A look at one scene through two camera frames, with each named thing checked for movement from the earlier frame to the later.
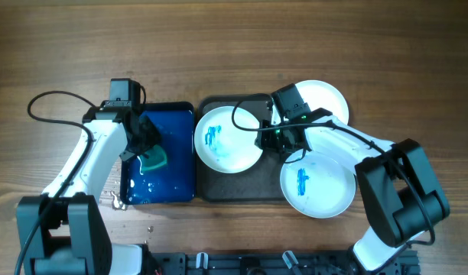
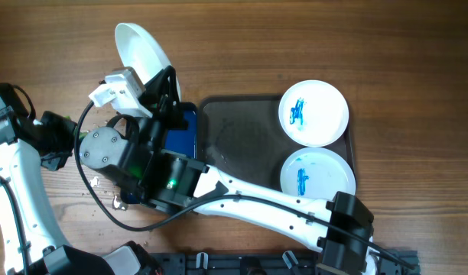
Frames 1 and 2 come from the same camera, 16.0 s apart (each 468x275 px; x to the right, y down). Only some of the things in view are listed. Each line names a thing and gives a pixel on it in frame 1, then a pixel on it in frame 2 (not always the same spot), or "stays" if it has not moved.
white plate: [316, 185] stays
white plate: [223, 147] → [138, 51]
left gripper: [153, 137] → [66, 129]
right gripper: [274, 141] → [164, 98]
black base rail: [320, 262] stays
